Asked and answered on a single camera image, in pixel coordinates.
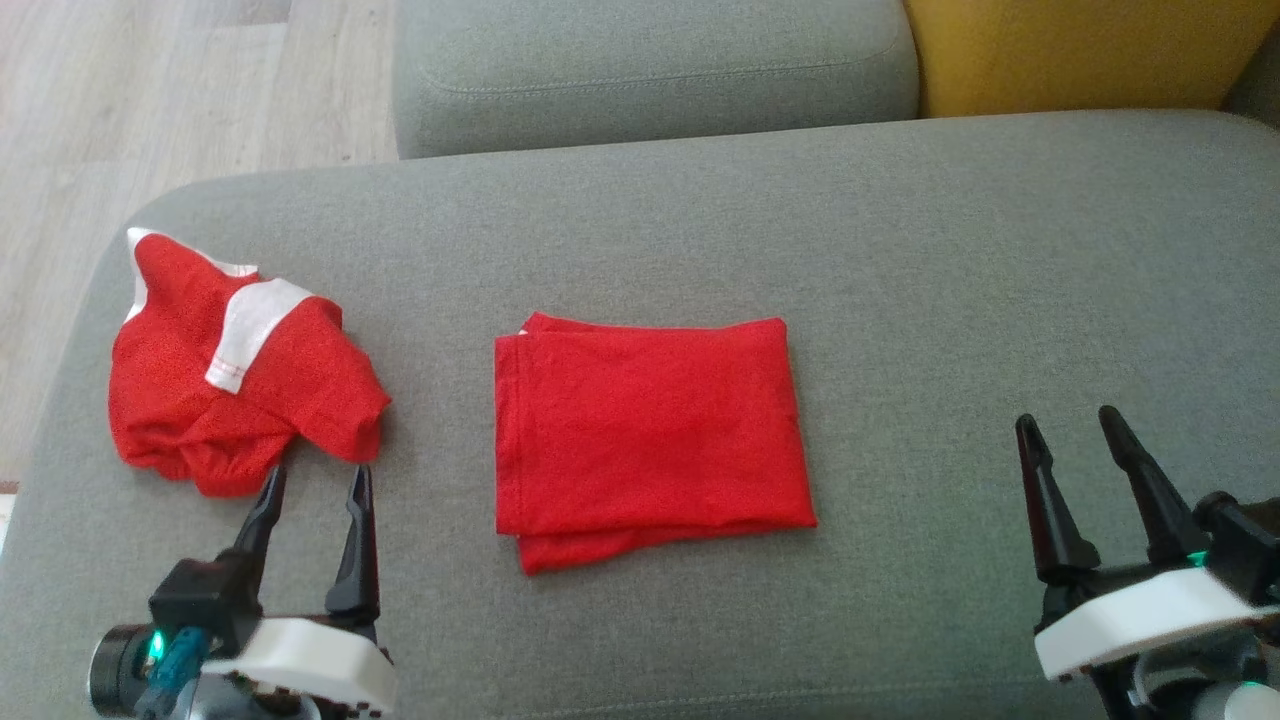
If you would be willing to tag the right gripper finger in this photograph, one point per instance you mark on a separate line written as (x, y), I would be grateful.
(1050, 510)
(1150, 490)

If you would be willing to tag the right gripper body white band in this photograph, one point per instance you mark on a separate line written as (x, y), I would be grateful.
(1140, 620)

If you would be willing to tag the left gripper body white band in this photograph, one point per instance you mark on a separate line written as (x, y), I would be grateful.
(310, 660)

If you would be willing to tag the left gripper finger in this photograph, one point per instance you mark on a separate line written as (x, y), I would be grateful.
(258, 520)
(352, 560)

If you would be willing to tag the red shorts with white stripe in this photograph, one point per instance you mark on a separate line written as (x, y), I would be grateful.
(170, 400)

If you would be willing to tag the red basketball jersey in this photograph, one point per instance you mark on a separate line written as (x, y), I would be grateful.
(650, 440)

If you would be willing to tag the grey sofa seat cushion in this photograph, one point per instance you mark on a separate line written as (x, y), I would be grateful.
(900, 350)

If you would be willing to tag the yellow cushion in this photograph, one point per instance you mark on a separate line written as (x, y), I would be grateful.
(1080, 50)

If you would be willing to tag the grey sofa back cushion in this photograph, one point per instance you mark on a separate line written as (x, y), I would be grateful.
(650, 60)

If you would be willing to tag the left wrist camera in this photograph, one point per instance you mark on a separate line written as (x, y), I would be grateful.
(190, 600)

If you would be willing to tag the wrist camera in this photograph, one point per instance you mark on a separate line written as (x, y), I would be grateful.
(190, 600)
(1245, 545)

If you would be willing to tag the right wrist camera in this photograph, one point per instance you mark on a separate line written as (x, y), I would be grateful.
(1245, 545)

